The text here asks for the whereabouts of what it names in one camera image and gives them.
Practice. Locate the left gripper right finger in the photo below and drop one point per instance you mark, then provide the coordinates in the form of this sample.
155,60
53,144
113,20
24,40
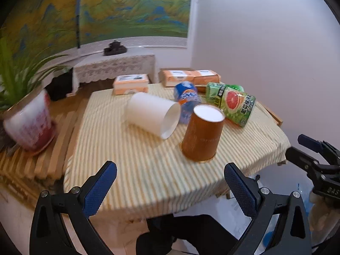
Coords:
291,233

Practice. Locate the striped yellow green tablecloth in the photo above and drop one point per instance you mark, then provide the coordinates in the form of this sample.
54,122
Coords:
154,177

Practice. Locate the green potted plant leaves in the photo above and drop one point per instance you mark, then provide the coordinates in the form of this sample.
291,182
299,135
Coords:
23,73

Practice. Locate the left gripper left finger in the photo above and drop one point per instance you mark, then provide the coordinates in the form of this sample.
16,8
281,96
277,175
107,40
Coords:
49,234

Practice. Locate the orange tissue pack double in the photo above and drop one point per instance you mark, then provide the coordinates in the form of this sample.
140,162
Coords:
171,78

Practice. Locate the white paper cup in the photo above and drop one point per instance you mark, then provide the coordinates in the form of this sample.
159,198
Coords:
153,114

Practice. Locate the wooden slatted bench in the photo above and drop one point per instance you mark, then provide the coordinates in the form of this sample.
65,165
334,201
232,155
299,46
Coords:
26,175

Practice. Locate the blue orange soda bottle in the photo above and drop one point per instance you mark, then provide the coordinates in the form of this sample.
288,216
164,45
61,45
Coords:
186,94

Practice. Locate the brown patterned paper cup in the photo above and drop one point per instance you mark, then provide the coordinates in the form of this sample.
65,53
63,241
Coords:
203,133

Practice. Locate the black teapot ornament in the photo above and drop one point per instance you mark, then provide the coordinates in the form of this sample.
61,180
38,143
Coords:
115,48

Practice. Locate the orange tissue pack single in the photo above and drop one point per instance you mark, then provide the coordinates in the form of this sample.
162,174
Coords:
130,84

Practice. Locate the green landscape wall painting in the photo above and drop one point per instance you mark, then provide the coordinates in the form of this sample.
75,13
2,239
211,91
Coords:
41,28

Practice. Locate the black cloth on table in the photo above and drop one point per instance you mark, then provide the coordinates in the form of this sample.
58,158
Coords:
60,86

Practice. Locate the red white flower pot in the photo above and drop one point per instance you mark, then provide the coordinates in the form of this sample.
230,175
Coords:
29,123

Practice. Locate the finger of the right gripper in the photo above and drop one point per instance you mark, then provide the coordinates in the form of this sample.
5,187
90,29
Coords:
310,143
301,159

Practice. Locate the white lace covered shelf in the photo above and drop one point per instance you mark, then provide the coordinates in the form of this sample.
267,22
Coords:
98,67

